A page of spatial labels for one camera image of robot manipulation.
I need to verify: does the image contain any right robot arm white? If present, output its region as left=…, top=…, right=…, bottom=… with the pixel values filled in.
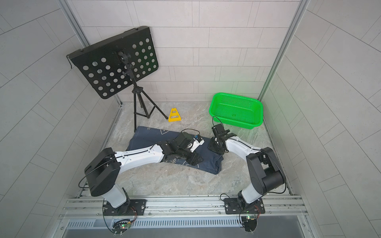
left=208, top=124, right=286, bottom=212

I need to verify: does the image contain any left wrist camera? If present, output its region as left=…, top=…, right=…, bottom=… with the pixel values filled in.
left=190, top=135, right=204, bottom=152

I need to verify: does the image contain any metal corner frame post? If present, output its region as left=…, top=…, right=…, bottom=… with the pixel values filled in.
left=58, top=1, right=131, bottom=107
left=258, top=0, right=310, bottom=102

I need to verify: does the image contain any black music stand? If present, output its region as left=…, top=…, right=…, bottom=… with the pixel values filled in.
left=66, top=26, right=169, bottom=133

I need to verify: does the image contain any metal corner frame post right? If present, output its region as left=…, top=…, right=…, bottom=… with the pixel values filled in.
left=258, top=0, right=310, bottom=102

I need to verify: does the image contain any right base circuit board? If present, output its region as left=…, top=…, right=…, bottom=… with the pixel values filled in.
left=239, top=215, right=258, bottom=233

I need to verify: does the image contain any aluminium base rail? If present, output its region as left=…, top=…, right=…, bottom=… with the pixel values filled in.
left=52, top=194, right=317, bottom=238

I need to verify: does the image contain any blue patterned pillowcase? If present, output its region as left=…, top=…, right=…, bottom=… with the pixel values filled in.
left=127, top=126, right=223, bottom=175

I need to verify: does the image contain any metal corner frame post left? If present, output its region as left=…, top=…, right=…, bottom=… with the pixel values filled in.
left=58, top=1, right=131, bottom=107

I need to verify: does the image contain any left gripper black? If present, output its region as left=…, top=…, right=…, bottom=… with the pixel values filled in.
left=176, top=144, right=206, bottom=166

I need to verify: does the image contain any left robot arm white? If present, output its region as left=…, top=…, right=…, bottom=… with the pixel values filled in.
left=84, top=132, right=204, bottom=215

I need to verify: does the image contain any yellow triangular plastic block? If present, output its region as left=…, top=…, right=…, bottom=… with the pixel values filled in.
left=168, top=108, right=182, bottom=122

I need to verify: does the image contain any green plastic basket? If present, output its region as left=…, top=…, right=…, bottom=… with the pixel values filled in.
left=209, top=93, right=264, bottom=130

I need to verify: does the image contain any left base circuit board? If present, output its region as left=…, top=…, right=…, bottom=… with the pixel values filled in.
left=111, top=219, right=135, bottom=236

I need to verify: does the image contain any base circuit board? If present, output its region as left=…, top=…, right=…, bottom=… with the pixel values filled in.
left=239, top=215, right=258, bottom=233
left=111, top=219, right=135, bottom=236

